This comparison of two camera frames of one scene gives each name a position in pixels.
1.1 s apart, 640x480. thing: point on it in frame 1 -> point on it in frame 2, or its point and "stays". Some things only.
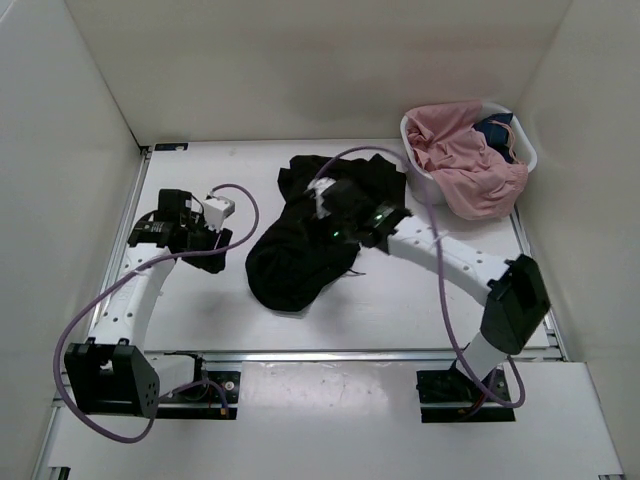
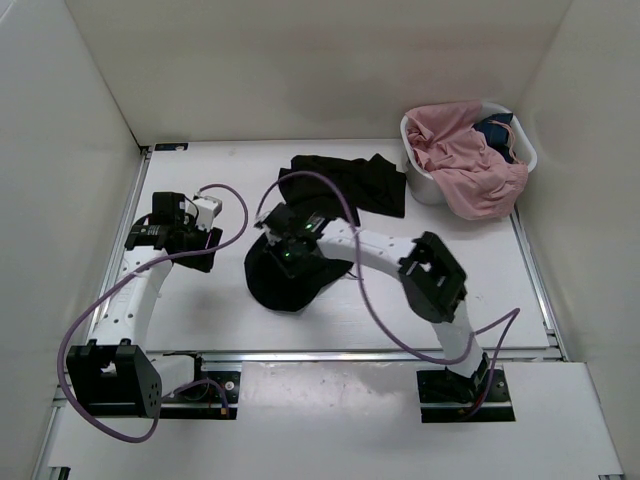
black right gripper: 327,215 -> 291,268
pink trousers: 477,182 stays
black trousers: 298,258 stays
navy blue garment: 494,129 stays
